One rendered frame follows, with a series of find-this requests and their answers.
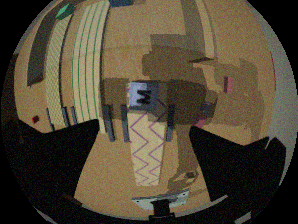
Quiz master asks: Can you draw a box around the beige strip with purple zigzag pattern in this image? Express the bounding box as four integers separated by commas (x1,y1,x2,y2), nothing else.
125,83,168,186

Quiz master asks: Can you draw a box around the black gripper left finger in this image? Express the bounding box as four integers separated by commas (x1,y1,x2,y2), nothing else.
17,119,100,198

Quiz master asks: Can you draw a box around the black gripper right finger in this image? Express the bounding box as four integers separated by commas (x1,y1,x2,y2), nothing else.
189,125,270,202

